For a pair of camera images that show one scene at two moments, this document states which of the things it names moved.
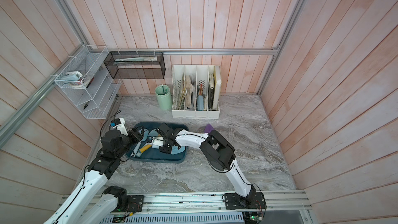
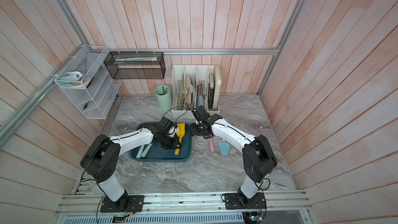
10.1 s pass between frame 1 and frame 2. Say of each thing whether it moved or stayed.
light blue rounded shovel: moved
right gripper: moved
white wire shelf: stayed
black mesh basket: stayed
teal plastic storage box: stayed
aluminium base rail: stayed
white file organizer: stayed
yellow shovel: moved
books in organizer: stayed
